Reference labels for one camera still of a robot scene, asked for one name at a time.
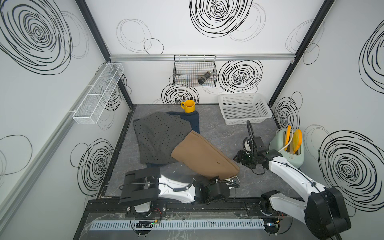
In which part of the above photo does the tan brown skirt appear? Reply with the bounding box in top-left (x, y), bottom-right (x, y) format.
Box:
top-left (171, 131), bottom-right (240, 180)

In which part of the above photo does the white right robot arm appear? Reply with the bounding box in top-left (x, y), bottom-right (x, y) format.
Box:
top-left (234, 137), bottom-right (352, 240)

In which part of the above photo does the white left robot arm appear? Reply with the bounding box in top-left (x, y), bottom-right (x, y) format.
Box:
top-left (119, 168), bottom-right (240, 213)

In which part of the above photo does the mint green toaster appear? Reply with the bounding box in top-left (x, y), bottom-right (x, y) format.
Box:
top-left (269, 128), bottom-right (304, 169)

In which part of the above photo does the yellow toast slice left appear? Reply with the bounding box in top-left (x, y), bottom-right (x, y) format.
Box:
top-left (283, 125), bottom-right (292, 151)

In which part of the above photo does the yellow toast slice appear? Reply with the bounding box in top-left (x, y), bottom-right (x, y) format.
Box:
top-left (293, 129), bottom-right (303, 154)
top-left (283, 125), bottom-right (292, 151)

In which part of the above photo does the yellow toast slice right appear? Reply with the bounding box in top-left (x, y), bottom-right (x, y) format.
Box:
top-left (293, 129), bottom-right (303, 154)

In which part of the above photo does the white plastic basket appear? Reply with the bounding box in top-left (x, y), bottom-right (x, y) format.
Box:
top-left (218, 93), bottom-right (273, 125)

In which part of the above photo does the dark blue skirt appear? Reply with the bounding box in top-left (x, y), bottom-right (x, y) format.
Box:
top-left (145, 110), bottom-right (201, 169)

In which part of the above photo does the grey polka dot skirt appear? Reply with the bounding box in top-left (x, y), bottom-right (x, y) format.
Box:
top-left (132, 111), bottom-right (193, 165)

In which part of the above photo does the yellow mug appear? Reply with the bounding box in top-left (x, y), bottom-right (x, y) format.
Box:
top-left (181, 100), bottom-right (196, 113)

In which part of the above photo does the dark cylindrical bottle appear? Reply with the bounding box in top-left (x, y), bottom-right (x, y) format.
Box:
top-left (198, 72), bottom-right (212, 85)

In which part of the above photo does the white toaster cable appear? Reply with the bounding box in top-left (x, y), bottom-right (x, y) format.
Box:
top-left (277, 136), bottom-right (294, 154)

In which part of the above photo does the white slotted cable duct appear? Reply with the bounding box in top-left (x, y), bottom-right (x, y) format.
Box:
top-left (90, 219), bottom-right (265, 231)

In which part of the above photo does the black wire wall basket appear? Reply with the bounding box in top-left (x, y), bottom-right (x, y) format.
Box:
top-left (172, 55), bottom-right (218, 88)

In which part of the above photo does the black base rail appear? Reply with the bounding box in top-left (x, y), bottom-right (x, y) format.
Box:
top-left (82, 198), bottom-right (308, 221)

